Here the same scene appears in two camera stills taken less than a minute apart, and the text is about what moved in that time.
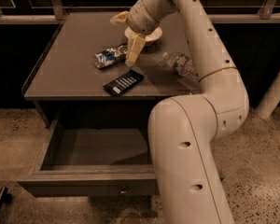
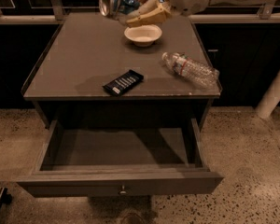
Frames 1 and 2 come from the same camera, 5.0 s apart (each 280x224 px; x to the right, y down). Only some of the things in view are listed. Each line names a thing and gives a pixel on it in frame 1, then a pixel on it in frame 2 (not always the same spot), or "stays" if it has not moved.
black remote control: [124, 82] stays
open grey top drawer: [95, 156] stays
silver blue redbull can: [110, 56] → [115, 2]
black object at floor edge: [7, 198] stays
